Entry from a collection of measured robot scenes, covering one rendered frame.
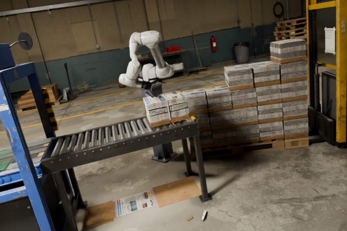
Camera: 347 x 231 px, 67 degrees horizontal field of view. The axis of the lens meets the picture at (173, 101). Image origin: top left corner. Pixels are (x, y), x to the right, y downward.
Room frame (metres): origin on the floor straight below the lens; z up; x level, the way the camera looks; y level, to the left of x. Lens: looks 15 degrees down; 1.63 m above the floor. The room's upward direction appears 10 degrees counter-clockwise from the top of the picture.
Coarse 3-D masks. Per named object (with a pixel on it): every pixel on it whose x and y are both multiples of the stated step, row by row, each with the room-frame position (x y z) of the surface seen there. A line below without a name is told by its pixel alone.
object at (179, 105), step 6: (168, 96) 2.43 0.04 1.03; (174, 96) 2.40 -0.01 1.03; (180, 96) 2.36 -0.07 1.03; (174, 102) 2.32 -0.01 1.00; (180, 102) 2.33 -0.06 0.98; (186, 102) 2.34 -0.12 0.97; (174, 108) 2.32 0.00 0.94; (180, 108) 2.33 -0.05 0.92; (186, 108) 2.35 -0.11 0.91; (174, 114) 2.32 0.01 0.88; (180, 114) 2.33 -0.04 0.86; (186, 114) 2.34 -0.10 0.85
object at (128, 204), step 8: (144, 192) 2.50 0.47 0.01; (120, 200) 2.43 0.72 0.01; (128, 200) 2.41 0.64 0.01; (136, 200) 2.39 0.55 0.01; (144, 200) 2.37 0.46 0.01; (152, 200) 2.34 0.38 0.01; (120, 208) 2.30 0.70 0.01; (128, 208) 2.27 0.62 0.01; (136, 208) 2.25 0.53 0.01; (144, 208) 2.23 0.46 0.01
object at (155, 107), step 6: (150, 96) 2.54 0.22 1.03; (144, 102) 2.46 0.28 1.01; (150, 102) 2.33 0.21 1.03; (156, 102) 2.29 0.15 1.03; (162, 102) 2.30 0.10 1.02; (150, 108) 2.28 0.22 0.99; (156, 108) 2.29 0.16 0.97; (162, 108) 2.30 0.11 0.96; (150, 114) 2.28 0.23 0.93; (156, 114) 2.29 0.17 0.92; (162, 114) 2.30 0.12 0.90; (150, 120) 2.29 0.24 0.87; (156, 120) 2.29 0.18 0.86; (162, 120) 2.30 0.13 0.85
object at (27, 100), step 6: (54, 84) 8.47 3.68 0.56; (30, 90) 8.07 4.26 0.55; (48, 90) 7.82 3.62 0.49; (54, 90) 8.11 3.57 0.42; (24, 96) 8.03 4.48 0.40; (30, 96) 8.07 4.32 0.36; (54, 96) 7.84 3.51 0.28; (60, 96) 8.39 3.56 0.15; (18, 102) 7.61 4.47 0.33; (24, 102) 7.65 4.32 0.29; (30, 102) 7.69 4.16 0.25; (54, 102) 7.81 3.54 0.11; (18, 108) 7.62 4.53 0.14; (24, 108) 7.92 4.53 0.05; (36, 108) 7.70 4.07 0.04
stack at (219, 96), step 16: (192, 96) 3.05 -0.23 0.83; (208, 96) 3.02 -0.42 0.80; (224, 96) 3.01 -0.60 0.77; (240, 96) 2.99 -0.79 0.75; (256, 96) 2.98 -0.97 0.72; (272, 96) 2.95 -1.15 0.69; (208, 112) 3.26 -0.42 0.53; (224, 112) 3.00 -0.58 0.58; (240, 112) 2.98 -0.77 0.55; (256, 112) 2.96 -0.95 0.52; (272, 112) 2.96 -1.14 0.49; (224, 128) 3.01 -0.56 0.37; (240, 128) 2.99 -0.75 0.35; (256, 128) 2.97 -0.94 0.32; (272, 128) 2.95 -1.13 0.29; (192, 144) 3.05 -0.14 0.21; (208, 144) 3.03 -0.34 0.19; (240, 144) 2.99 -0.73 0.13; (256, 144) 2.97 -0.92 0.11; (272, 144) 2.96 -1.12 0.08
